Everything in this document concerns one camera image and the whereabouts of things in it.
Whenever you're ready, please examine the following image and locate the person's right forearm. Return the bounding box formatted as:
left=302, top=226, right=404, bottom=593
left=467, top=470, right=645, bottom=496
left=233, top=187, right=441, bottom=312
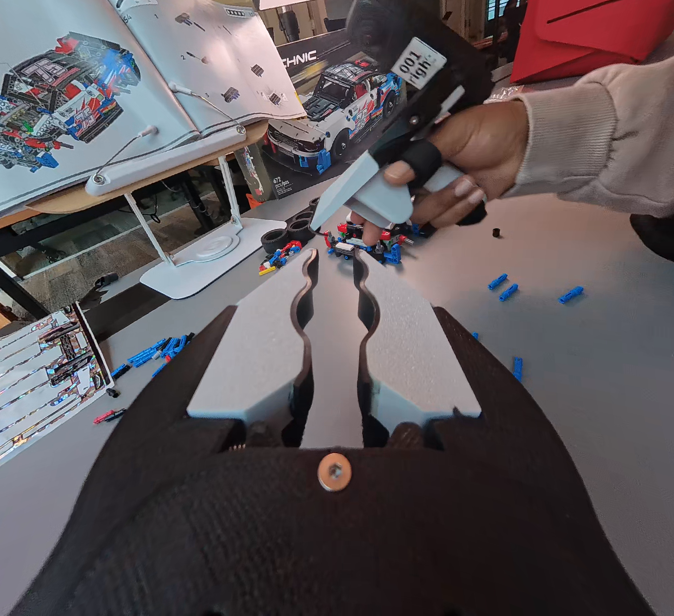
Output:
left=500, top=55, right=674, bottom=219

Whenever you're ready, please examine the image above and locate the open instruction booklet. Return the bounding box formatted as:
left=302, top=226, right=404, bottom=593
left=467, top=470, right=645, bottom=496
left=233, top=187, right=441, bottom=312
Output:
left=0, top=0, right=307, bottom=214

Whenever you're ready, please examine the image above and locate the sticker sheet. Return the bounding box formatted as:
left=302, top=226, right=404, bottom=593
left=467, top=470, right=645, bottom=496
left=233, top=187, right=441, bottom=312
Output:
left=0, top=301, right=115, bottom=464

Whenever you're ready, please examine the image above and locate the pile of blue pins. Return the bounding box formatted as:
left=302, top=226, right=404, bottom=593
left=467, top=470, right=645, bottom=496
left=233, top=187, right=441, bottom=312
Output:
left=94, top=332, right=197, bottom=426

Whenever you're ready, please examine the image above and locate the silver monitor stand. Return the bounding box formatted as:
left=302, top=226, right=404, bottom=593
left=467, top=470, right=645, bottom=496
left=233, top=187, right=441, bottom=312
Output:
left=84, top=121, right=280, bottom=301

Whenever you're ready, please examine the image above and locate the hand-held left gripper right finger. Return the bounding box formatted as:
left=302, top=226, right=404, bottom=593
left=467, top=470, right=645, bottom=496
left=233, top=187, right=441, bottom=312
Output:
left=353, top=249, right=483, bottom=441

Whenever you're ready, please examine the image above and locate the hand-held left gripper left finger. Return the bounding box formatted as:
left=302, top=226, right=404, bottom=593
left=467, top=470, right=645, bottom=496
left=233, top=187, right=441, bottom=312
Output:
left=186, top=249, right=320, bottom=444

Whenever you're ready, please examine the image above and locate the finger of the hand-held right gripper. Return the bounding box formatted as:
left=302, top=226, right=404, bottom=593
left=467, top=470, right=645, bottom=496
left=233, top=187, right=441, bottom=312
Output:
left=310, top=151, right=381, bottom=233

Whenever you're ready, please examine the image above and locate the Lego set box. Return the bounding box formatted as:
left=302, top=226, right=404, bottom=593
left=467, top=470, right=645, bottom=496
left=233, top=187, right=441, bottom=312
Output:
left=234, top=28, right=409, bottom=201

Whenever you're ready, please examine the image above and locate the brick-built toy race car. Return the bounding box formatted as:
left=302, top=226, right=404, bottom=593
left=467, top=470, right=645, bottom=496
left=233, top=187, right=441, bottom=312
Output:
left=322, top=218, right=422, bottom=265

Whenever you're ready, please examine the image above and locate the pile of mixed bricks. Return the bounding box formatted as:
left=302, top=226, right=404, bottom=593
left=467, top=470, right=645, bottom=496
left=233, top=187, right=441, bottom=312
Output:
left=258, top=242, right=303, bottom=274

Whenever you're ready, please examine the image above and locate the person's right hand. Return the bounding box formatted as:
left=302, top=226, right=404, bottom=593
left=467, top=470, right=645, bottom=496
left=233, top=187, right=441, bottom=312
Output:
left=350, top=100, right=530, bottom=244

